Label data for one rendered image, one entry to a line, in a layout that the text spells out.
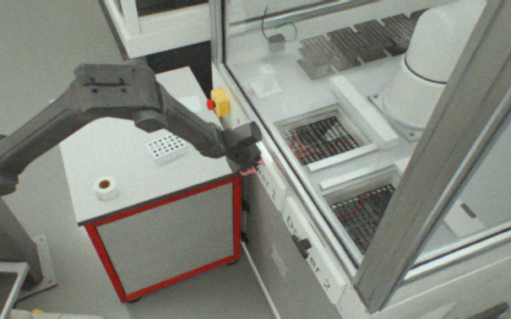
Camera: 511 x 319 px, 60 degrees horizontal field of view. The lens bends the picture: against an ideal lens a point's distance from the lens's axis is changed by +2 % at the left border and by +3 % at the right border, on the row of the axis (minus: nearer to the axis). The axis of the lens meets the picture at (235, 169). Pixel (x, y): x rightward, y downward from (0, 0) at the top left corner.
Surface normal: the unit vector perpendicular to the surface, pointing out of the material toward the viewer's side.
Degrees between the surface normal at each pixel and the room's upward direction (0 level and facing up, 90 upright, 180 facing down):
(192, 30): 90
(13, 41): 0
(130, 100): 34
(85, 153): 0
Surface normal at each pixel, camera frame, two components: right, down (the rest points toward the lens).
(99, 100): 0.48, -0.33
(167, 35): 0.39, 0.71
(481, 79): -0.92, 0.29
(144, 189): 0.00, -0.64
